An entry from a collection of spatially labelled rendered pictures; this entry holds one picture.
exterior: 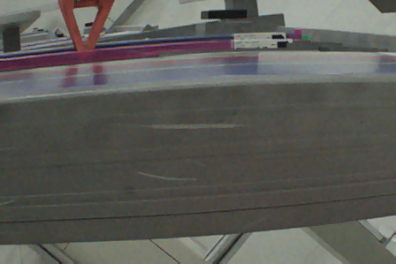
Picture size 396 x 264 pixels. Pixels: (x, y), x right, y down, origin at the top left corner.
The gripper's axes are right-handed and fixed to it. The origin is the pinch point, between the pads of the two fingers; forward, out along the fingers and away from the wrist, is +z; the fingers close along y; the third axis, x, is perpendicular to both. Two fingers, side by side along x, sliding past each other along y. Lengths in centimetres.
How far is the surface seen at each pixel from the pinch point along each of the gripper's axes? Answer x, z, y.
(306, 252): 69, 58, -113
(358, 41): 25.4, -0.2, 16.3
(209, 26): 16.7, -1.6, -8.2
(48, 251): -3, 45, -83
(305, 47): 21.4, 0.6, 12.0
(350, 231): 45, 32, -31
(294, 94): 3, 1, 60
